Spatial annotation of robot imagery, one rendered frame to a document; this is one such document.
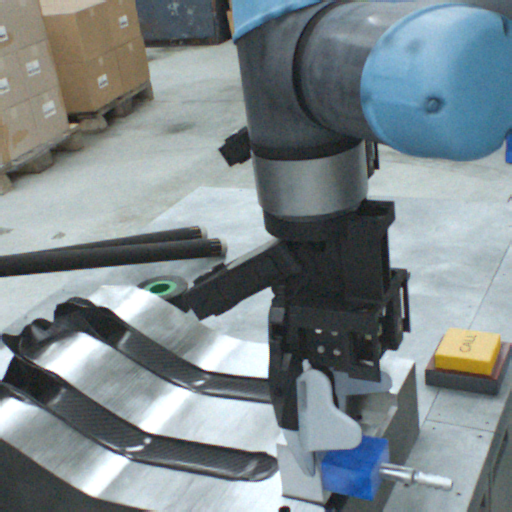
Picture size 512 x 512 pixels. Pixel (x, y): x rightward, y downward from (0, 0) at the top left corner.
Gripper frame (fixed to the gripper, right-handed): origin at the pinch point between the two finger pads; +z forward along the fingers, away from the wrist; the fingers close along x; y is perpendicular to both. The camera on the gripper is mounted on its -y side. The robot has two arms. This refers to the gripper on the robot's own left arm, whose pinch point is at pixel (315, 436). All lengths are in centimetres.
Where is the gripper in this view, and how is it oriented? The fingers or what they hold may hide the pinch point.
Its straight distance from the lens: 66.7
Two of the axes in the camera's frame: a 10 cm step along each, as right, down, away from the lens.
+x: 4.5, -4.3, 7.9
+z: 1.3, 9.0, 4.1
